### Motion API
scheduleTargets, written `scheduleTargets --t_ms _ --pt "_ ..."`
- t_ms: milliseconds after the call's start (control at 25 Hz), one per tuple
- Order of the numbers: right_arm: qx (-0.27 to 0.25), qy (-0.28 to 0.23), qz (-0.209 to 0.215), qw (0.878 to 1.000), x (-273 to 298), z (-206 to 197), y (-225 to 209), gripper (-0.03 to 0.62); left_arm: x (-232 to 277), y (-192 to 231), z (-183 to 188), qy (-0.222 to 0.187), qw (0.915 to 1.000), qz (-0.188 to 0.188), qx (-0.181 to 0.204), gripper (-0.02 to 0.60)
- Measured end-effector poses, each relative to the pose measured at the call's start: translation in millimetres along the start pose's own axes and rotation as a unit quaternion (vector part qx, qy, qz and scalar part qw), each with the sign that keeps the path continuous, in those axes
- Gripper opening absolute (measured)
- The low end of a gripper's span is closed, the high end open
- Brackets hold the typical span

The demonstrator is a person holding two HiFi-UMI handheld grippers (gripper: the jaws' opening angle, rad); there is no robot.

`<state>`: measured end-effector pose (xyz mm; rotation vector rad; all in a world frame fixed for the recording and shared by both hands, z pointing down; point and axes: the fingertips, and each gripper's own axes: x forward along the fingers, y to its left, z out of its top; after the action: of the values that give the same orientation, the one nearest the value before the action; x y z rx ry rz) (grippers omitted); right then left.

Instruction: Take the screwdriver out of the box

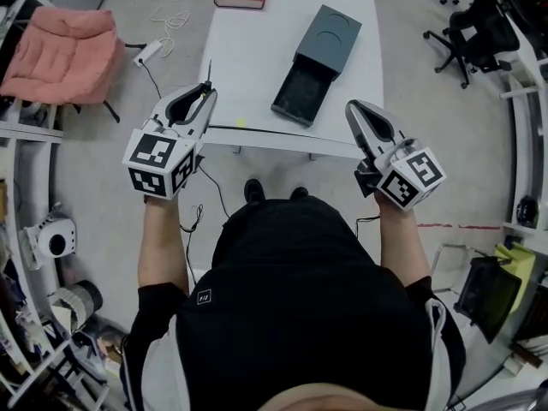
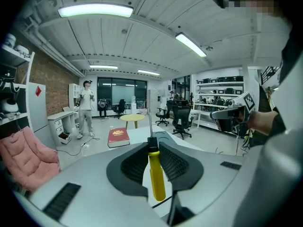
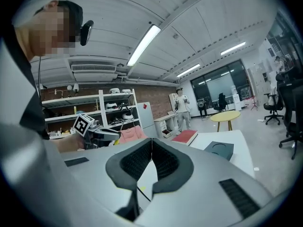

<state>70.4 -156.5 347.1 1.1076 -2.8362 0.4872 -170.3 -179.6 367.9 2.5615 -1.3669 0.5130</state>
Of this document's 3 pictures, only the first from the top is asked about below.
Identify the pink cushioned armchair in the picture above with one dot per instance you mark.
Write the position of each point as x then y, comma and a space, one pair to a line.
60, 54

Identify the black round helmet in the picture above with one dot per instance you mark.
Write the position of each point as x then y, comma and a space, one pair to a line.
527, 212

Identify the dark grey drawer box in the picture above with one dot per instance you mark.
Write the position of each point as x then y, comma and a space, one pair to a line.
319, 58

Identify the metal tube frame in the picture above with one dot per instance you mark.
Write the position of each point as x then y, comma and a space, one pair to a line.
445, 268

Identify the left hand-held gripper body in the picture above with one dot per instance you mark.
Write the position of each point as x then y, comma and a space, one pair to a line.
156, 161

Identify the person's right forearm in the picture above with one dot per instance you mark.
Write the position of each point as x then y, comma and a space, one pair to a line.
402, 246

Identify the white shelf unit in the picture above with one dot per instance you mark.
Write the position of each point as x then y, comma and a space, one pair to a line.
17, 144

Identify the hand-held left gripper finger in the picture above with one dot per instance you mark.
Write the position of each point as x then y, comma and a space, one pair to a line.
180, 94
207, 109

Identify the white round device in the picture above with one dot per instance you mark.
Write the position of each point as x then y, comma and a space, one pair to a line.
53, 238

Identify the person's left forearm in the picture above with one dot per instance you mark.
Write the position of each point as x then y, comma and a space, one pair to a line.
162, 246

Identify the small yellow sticker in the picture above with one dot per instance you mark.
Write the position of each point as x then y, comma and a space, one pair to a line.
241, 122

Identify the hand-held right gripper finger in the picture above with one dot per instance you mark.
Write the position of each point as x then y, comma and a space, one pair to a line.
379, 116
357, 129

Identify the person's black left shoe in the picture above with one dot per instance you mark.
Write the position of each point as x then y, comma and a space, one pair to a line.
253, 191

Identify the grey tape roll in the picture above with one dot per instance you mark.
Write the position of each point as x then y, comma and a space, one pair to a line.
81, 300

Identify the black flat monitor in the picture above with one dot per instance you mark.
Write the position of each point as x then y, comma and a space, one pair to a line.
488, 298

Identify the person's black shoe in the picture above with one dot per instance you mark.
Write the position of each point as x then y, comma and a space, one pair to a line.
253, 191
299, 193

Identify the person's black and white shirt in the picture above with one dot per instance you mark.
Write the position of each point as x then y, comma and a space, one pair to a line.
299, 315

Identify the yellow-green plastic part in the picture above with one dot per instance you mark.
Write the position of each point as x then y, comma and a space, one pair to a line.
520, 257

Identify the person's black right shoe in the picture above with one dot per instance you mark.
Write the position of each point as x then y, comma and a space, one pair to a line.
299, 193

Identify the white power strip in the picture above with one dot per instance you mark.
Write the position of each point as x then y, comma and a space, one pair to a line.
148, 53

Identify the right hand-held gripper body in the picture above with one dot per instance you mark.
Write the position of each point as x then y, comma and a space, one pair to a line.
411, 178

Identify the white side desk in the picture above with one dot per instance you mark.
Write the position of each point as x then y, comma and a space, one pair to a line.
528, 101

